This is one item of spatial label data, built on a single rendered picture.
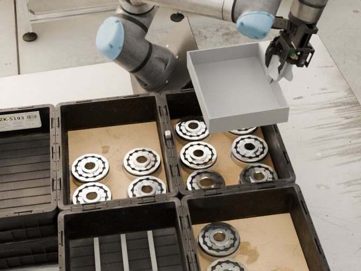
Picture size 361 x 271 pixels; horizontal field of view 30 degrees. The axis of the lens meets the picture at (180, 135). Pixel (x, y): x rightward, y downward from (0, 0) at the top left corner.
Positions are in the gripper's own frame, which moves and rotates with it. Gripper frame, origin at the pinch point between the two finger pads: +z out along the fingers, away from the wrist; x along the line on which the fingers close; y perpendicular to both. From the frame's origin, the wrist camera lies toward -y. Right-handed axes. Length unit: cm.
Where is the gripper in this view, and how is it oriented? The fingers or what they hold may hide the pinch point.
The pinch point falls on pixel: (272, 77)
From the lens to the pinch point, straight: 176.0
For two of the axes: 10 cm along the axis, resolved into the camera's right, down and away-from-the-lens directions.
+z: -2.5, 7.4, 6.2
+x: 9.3, 0.1, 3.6
